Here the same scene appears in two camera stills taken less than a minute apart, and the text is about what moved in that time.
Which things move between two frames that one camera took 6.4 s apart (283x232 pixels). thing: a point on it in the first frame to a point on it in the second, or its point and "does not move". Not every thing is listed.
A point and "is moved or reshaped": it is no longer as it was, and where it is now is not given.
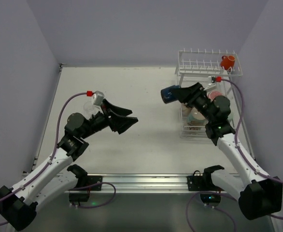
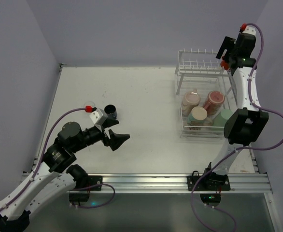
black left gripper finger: (110, 109) to (109, 122)
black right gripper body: (192, 99) to (228, 51)
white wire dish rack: (214, 68) does not move
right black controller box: (207, 198) does not move
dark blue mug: (167, 94) is moved or reshaped
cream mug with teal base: (195, 117) does not move
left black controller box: (78, 197) does not move
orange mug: (227, 62) does not move
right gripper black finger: (182, 94) to (227, 44)
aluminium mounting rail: (147, 183) does not move
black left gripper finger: (120, 123) to (117, 140)
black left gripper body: (106, 118) to (106, 135)
